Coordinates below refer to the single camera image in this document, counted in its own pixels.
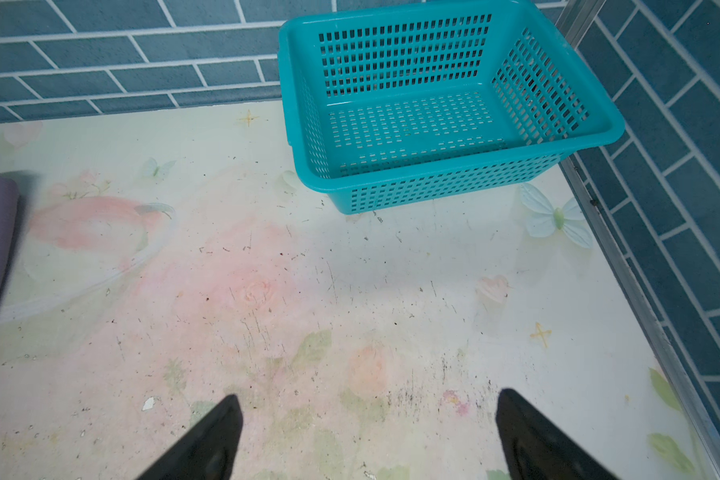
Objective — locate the aluminium right table edge rail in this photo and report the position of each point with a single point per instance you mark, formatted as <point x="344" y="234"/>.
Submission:
<point x="667" y="358"/>

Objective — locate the aluminium right rear corner post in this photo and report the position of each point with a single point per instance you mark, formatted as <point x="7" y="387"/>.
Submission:
<point x="576" y="19"/>

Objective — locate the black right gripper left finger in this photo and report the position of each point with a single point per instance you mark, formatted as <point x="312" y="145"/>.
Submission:
<point x="207" y="450"/>

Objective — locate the teal plastic mesh basket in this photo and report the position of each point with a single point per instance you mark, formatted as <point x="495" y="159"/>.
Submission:
<point x="402" y="104"/>

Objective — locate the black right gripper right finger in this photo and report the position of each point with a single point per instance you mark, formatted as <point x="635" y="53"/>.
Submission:
<point x="535" y="448"/>

